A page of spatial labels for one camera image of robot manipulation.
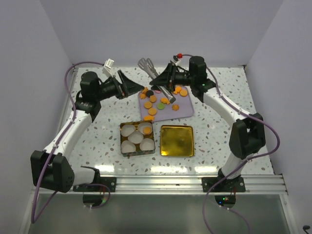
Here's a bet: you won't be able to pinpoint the white paper cup top left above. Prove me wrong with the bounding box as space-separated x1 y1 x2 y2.
120 124 136 137

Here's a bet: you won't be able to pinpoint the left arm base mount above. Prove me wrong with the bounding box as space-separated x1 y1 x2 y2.
73 177 117 209

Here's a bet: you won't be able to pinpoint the purple cable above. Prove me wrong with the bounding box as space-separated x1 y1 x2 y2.
181 53 281 234
31 61 108 224

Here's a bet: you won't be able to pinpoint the orange flower cookie top left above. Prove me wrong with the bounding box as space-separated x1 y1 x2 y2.
142 87 149 94

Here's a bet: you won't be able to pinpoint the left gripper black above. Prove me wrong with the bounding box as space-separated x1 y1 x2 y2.
95 70 144 101

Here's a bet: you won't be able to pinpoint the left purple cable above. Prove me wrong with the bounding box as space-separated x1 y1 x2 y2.
31 61 108 224

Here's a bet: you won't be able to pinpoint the metal serving tongs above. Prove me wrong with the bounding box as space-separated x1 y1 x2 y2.
137 57 176 103

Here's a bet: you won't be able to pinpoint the green round cookie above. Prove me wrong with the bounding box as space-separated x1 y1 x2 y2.
157 103 165 110

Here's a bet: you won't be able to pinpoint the white paper cup bottom left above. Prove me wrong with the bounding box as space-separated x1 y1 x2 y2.
121 140 136 154

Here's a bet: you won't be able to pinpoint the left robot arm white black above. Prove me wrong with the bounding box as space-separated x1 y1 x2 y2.
30 70 144 193

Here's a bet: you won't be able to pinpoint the orange scalloped cookie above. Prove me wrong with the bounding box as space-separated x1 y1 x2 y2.
150 95 157 103

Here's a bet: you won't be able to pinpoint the white paper cup centre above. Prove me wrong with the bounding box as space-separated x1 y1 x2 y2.
128 131 144 144

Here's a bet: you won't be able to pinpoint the black round cookie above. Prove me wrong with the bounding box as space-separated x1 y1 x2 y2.
146 90 154 97

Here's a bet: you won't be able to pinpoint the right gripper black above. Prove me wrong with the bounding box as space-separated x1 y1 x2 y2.
150 64 195 94

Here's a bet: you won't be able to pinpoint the orange fish cookie centre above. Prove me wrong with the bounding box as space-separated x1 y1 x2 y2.
160 97 171 105

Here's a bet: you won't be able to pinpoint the aluminium front rail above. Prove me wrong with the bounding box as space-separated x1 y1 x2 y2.
100 175 287 195

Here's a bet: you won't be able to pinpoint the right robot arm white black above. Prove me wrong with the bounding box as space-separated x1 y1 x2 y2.
147 56 266 192

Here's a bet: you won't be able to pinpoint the orange fish cookie tray edge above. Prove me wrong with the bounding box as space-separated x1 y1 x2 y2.
143 115 155 121

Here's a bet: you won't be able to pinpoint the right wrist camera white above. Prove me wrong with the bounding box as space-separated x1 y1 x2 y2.
170 53 183 66

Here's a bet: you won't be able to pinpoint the swirl cookie tray right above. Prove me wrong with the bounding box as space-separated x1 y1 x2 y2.
172 104 179 111

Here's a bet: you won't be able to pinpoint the orange fish cookie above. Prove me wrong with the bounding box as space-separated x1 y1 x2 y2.
160 97 171 105
173 86 182 95

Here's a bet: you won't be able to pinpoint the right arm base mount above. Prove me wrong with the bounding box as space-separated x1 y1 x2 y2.
201 176 246 208

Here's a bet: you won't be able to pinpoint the white paper cup top right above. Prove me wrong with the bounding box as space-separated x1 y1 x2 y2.
137 122 153 135

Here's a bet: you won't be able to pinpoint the square cookie tin box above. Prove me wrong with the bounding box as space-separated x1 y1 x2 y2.
119 120 156 157

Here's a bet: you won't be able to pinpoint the white paper cup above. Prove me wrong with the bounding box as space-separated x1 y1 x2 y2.
120 124 136 137
128 131 144 144
137 122 153 135
139 138 155 151
121 140 136 154

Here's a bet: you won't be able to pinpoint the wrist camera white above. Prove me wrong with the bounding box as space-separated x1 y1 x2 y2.
170 53 183 66
102 58 115 78

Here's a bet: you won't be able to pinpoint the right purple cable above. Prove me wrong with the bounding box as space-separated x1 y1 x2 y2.
181 53 281 234

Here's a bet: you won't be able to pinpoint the gold tin lid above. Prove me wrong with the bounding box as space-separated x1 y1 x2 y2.
160 125 195 157

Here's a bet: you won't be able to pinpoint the orange fish cookie top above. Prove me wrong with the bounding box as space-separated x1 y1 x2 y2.
173 86 182 95

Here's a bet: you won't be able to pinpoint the lavender plastic tray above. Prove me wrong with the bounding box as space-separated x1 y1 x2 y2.
137 86 194 122

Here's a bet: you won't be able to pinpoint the white paper cup bottom right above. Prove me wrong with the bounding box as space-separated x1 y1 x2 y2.
139 138 155 151

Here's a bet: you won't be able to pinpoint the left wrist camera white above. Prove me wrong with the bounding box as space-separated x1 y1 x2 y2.
102 58 115 78

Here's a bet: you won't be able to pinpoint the round orange cookie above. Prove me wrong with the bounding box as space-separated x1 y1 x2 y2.
144 101 153 109
148 108 157 116
179 90 188 97

